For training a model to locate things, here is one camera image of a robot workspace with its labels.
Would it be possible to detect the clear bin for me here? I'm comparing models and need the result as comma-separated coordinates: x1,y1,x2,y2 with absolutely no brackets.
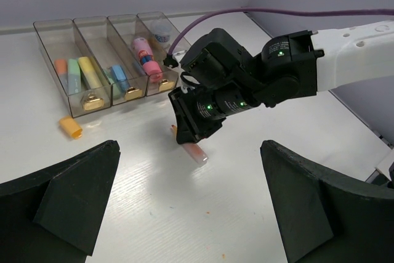
108,14,178,96
33,19,112,118
73,17,145,105
137,12,180,58

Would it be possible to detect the yellow highlighter pen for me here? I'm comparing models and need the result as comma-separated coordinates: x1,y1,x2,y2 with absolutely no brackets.
78,57,103,89

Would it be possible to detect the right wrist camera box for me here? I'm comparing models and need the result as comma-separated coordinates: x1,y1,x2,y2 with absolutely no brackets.
163,50,187,68

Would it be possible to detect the green highlighter pen top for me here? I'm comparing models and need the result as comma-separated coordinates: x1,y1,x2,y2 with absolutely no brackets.
103,69,115,85

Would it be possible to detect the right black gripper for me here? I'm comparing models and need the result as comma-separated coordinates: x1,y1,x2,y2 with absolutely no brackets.
168,28,261,144

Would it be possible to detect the green highlighter pen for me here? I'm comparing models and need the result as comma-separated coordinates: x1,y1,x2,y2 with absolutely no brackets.
103,69,115,85
67,59,82,95

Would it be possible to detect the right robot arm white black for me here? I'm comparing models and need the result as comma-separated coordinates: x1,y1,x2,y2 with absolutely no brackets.
169,20,393,144

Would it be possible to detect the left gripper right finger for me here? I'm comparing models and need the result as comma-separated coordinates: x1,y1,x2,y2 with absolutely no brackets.
260,140,393,262

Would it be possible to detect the orange-yellow pen cap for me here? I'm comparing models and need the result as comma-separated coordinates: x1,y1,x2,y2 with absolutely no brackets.
58,116,82,139

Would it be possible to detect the orange highlighter pen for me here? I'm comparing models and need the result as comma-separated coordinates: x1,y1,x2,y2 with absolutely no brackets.
180,143,209,166

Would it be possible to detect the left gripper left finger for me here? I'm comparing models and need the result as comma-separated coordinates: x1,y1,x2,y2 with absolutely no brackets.
1,140,121,262

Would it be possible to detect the green highlighter pen bottom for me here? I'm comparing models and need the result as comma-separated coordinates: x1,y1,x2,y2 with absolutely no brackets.
67,59,82,95

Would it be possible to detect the grey orange-tip highlighter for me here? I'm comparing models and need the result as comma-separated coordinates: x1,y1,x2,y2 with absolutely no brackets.
54,59,68,91

